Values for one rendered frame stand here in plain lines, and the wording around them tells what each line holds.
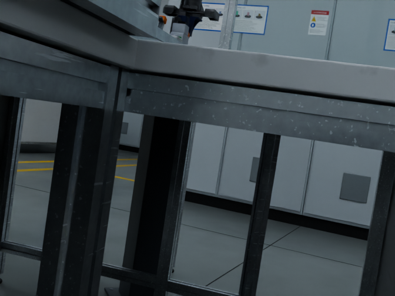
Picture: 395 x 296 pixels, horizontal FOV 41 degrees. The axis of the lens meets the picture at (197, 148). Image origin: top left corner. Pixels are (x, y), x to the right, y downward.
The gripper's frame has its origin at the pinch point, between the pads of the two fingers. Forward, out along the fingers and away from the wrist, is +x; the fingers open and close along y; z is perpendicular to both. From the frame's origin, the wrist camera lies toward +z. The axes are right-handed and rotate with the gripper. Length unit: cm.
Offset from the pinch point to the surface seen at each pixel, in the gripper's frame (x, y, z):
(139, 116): 49, 307, 738
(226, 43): 7.3, -19.7, -25.2
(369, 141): 29, -57, -123
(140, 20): 21, -37, -130
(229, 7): -3.0, -19.0, -24.6
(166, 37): 14, -17, -68
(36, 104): 47, 331, 436
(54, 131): 82, 325, 480
